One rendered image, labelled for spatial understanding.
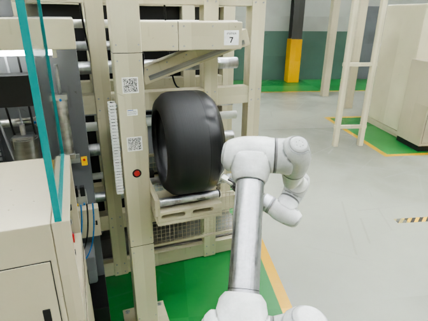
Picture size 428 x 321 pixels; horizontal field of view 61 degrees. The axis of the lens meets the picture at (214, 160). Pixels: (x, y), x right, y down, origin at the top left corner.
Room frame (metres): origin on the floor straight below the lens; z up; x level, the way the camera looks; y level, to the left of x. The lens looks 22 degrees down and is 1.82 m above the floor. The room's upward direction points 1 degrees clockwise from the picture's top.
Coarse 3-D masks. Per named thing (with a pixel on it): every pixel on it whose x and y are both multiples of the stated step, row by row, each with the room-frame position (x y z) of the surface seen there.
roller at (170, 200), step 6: (198, 192) 1.75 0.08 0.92; (204, 192) 1.76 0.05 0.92; (210, 192) 1.76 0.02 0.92; (216, 192) 1.77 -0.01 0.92; (162, 198) 1.68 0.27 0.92; (168, 198) 1.69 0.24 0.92; (174, 198) 1.69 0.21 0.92; (180, 198) 1.70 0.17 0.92; (186, 198) 1.71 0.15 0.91; (192, 198) 1.72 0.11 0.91; (198, 198) 1.73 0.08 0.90; (204, 198) 1.74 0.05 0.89; (210, 198) 1.76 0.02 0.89; (162, 204) 1.66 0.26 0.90; (168, 204) 1.67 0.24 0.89
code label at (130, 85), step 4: (124, 80) 1.68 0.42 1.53; (128, 80) 1.69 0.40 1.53; (132, 80) 1.70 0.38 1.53; (136, 80) 1.70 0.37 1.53; (124, 84) 1.68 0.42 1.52; (128, 84) 1.69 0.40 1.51; (132, 84) 1.70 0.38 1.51; (136, 84) 1.70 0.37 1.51; (124, 88) 1.68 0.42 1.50; (128, 88) 1.69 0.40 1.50; (132, 88) 1.70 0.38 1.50; (136, 88) 1.70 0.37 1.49; (124, 92) 1.68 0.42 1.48; (128, 92) 1.69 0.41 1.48; (132, 92) 1.70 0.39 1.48; (136, 92) 1.70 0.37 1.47
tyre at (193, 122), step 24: (168, 96) 1.79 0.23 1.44; (192, 96) 1.81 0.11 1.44; (168, 120) 1.67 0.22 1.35; (192, 120) 1.67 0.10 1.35; (216, 120) 1.71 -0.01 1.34; (168, 144) 1.63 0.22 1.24; (192, 144) 1.61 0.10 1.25; (216, 144) 1.65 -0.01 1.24; (168, 168) 1.64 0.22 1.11; (192, 168) 1.60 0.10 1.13; (216, 168) 1.64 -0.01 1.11; (192, 192) 1.71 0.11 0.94
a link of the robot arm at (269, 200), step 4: (264, 196) 1.60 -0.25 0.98; (268, 196) 1.60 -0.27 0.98; (272, 196) 1.61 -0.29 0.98; (264, 200) 1.58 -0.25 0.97; (268, 200) 1.58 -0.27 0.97; (272, 200) 1.58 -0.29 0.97; (264, 204) 1.57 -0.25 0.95; (268, 204) 1.57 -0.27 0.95; (272, 204) 1.57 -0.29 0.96; (264, 208) 1.57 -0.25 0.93; (268, 208) 1.56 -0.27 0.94
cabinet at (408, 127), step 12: (420, 60) 5.33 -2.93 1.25; (420, 72) 5.23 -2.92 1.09; (408, 84) 5.43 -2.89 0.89; (420, 84) 5.18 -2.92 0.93; (408, 96) 5.38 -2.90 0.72; (420, 96) 5.12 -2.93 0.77; (408, 108) 5.32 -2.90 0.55; (420, 108) 5.07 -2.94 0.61; (408, 120) 5.26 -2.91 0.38; (420, 120) 5.01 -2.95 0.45; (408, 132) 5.20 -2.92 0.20; (420, 132) 4.96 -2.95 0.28; (408, 144) 5.17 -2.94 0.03; (420, 144) 4.94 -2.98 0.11
